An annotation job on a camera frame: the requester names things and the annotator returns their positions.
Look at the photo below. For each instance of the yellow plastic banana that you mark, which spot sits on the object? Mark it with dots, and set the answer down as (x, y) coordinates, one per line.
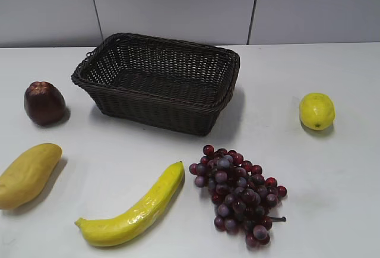
(132, 223)

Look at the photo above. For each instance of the dark woven wicker basket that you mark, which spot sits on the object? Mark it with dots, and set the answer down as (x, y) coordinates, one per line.
(172, 84)

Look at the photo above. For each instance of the purple red grape bunch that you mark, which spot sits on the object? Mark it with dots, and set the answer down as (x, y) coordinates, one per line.
(242, 196)

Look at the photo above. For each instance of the yellow lemon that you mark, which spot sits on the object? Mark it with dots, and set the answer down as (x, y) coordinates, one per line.
(316, 111)

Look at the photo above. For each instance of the dark red apple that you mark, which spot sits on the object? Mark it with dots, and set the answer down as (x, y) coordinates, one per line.
(44, 104)

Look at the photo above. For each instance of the yellow mango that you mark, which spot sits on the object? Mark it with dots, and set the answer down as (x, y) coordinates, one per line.
(27, 176)

